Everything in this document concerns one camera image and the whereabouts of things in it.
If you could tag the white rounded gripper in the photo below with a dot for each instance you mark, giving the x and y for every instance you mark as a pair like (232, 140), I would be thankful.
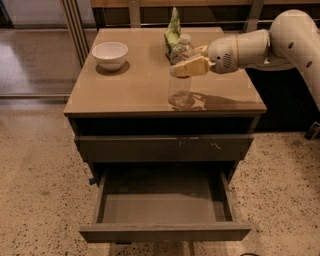
(222, 55)

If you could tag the clear plastic water bottle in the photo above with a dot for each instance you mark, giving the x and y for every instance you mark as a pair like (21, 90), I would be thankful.
(179, 88)

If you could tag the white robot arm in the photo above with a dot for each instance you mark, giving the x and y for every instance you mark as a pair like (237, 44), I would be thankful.
(292, 41)

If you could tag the grey drawer cabinet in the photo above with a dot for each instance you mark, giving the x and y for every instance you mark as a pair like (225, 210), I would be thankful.
(134, 102)

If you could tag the closed grey top drawer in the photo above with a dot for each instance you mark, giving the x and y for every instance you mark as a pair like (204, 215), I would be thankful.
(147, 149)

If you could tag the open grey middle drawer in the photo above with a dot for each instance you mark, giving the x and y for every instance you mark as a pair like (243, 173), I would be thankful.
(143, 205)

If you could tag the green chip bag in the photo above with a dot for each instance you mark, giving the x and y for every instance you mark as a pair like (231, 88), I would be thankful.
(173, 32)

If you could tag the white ceramic bowl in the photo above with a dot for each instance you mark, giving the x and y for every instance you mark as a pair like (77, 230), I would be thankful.
(110, 56)

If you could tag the dark object on floor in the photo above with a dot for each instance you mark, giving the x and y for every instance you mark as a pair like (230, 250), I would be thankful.
(313, 131)

